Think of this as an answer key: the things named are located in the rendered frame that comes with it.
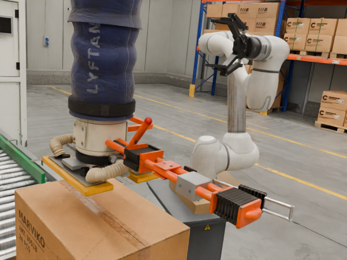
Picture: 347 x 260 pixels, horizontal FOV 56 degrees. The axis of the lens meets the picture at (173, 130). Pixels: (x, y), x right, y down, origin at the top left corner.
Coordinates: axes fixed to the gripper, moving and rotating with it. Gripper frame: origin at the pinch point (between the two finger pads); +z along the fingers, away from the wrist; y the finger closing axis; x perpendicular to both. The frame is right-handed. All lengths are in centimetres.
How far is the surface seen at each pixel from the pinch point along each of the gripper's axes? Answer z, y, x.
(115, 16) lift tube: 25.7, -4.8, 16.6
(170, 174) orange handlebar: 25.4, 34.3, -12.9
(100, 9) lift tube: 29.5, -6.3, 18.7
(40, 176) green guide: 2, 97, 139
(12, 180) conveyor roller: 15, 104, 156
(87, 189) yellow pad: 36, 46, 11
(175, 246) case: 9, 68, -2
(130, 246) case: 26, 63, 0
